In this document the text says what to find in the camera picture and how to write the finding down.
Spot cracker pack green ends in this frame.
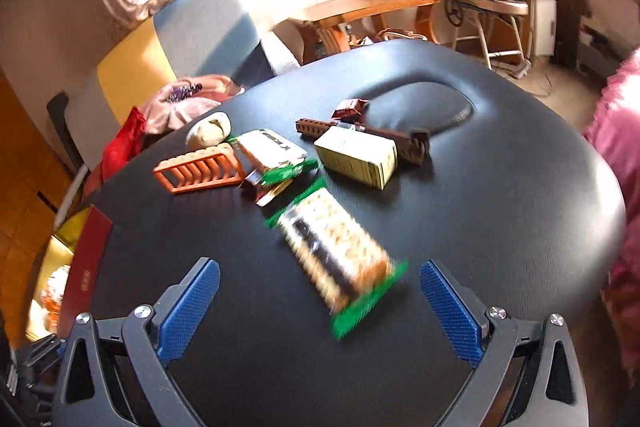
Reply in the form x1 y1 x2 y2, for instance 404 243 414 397
233 129 319 186
266 178 408 340

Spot orange plastic rack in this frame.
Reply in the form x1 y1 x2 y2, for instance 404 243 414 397
153 143 246 194

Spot Ritter Kiss chocolate bar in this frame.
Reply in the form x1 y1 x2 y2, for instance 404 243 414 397
240 169 292 208

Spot green yellow carton box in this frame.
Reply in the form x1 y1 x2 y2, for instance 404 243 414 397
314 127 397 191

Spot red candy wrapper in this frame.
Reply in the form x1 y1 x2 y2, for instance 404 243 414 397
331 98 369 124

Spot gold tin box red rim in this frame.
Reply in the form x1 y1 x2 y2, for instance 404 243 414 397
25 206 113 341

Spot red cloth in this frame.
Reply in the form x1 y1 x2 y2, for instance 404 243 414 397
82 107 146 198

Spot black face hole cushion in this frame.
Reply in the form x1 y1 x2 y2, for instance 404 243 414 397
363 82 473 135

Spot pink garment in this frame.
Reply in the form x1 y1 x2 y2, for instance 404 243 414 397
139 75 245 135

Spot pink bed quilt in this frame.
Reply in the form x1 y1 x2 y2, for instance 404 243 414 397
583 48 640 373

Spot grey yellow armchair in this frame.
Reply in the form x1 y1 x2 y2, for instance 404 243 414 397
47 0 300 169

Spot white folding chair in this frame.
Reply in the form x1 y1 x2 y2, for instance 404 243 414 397
445 0 533 79

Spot wooden side table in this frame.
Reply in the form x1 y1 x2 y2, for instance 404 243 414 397
288 0 440 55

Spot purple bead bracelet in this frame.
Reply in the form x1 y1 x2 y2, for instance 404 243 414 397
165 82 204 103

